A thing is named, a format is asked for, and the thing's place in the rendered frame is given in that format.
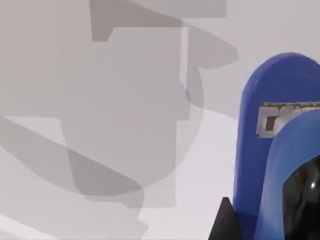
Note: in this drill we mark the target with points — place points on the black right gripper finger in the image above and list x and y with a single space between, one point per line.
223 222

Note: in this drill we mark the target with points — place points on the blue stapler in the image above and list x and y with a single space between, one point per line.
257 160

